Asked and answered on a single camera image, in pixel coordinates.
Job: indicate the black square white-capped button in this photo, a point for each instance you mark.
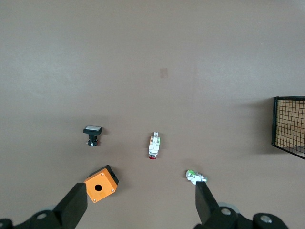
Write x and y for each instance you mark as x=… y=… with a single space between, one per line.
x=92 y=133

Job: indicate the orange button enclosure box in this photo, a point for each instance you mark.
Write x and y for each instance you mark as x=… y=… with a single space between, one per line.
x=101 y=183

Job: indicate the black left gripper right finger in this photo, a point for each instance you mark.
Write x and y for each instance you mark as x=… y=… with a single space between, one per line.
x=206 y=205

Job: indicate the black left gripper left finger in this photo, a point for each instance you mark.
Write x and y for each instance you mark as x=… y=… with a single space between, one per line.
x=71 y=205

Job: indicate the green push button white body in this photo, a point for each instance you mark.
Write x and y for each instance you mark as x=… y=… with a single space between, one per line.
x=194 y=176

